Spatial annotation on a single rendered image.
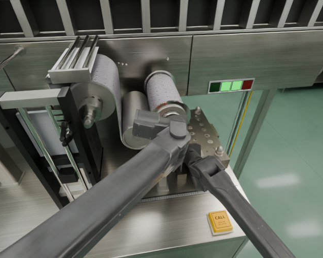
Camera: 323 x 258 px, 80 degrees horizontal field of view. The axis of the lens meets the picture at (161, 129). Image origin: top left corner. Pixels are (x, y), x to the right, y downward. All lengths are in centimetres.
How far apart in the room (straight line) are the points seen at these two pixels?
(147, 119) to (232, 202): 31
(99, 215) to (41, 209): 73
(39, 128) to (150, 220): 52
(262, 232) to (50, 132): 59
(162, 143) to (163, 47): 62
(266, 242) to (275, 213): 155
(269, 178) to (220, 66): 155
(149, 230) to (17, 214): 54
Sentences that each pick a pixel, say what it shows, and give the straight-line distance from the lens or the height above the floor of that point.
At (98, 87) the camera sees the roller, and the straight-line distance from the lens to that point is 61.
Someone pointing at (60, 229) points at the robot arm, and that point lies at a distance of 26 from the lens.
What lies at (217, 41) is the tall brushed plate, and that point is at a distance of 98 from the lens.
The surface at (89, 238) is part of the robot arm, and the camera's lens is 27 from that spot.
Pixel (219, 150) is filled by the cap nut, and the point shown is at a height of 106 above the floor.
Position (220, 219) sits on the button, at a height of 92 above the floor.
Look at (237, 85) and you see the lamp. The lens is 111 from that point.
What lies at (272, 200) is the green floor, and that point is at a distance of 217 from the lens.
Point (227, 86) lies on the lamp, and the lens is 109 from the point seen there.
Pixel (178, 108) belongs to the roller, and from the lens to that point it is 65.
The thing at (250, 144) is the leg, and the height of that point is 54.
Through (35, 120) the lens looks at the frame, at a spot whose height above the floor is 136.
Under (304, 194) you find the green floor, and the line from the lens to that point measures 237.
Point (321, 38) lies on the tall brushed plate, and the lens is 128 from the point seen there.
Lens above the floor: 166
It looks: 40 degrees down
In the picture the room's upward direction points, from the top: straight up
